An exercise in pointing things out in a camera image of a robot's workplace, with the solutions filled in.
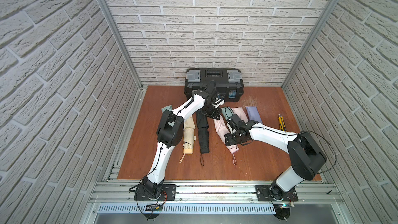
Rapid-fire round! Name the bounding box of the yellow utility knife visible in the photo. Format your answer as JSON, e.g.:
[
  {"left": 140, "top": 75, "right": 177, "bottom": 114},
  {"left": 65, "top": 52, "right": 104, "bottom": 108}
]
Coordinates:
[{"left": 278, "top": 114, "right": 287, "bottom": 132}]

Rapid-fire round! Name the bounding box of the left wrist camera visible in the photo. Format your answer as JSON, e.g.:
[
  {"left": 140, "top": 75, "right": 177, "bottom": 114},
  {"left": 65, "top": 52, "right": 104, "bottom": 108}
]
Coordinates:
[{"left": 204, "top": 80, "right": 224, "bottom": 106}]

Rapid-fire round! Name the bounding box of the aluminium mounting rail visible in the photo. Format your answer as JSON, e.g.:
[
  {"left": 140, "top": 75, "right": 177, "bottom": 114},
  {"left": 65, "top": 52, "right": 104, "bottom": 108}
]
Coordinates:
[{"left": 89, "top": 180, "right": 344, "bottom": 214}]

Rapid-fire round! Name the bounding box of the black plastic toolbox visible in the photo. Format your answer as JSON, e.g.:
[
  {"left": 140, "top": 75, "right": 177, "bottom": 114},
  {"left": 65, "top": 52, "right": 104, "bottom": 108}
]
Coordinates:
[{"left": 184, "top": 68, "right": 244, "bottom": 102}]

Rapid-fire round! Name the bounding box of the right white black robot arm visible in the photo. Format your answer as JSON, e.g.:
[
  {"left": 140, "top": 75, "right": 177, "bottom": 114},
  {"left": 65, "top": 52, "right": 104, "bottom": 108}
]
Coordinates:
[{"left": 224, "top": 114, "right": 327, "bottom": 201}]

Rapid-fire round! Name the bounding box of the mint green sleeved umbrella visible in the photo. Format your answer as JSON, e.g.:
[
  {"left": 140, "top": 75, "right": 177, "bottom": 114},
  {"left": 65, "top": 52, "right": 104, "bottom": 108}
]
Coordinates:
[{"left": 221, "top": 107, "right": 234, "bottom": 121}]

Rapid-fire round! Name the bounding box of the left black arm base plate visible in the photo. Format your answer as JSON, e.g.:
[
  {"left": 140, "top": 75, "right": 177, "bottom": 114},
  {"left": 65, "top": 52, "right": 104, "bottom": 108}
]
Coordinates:
[{"left": 134, "top": 184, "right": 176, "bottom": 201}]

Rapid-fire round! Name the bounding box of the black sleeved umbrella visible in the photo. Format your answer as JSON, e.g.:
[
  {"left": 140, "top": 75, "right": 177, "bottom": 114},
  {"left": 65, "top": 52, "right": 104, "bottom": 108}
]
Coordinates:
[{"left": 198, "top": 128, "right": 210, "bottom": 167}]

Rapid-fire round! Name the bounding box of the light pink sleeved umbrella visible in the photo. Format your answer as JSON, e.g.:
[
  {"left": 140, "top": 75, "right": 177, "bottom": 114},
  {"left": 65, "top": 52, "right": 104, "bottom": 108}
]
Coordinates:
[{"left": 232, "top": 107, "right": 248, "bottom": 122}]

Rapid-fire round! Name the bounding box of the lavender sleeved umbrella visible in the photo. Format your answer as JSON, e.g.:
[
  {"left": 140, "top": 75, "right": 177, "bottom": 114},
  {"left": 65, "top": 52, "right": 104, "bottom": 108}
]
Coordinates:
[{"left": 246, "top": 106, "right": 263, "bottom": 124}]

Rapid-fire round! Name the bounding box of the black umbrella sleeve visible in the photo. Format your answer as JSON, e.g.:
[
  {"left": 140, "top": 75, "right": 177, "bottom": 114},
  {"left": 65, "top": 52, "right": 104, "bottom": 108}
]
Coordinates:
[{"left": 196, "top": 110, "right": 209, "bottom": 129}]

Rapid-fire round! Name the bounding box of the cream sleeved umbrella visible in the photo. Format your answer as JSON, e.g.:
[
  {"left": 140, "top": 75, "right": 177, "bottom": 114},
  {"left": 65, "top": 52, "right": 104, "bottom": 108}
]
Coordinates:
[{"left": 179, "top": 116, "right": 196, "bottom": 163}]

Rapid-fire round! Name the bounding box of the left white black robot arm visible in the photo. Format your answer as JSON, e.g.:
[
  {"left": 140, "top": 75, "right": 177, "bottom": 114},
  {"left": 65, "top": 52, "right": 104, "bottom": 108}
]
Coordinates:
[{"left": 139, "top": 89, "right": 224, "bottom": 200}]

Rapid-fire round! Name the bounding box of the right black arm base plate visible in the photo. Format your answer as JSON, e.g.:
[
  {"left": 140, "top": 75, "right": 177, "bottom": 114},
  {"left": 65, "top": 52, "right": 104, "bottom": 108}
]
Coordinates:
[{"left": 255, "top": 185, "right": 299, "bottom": 202}]

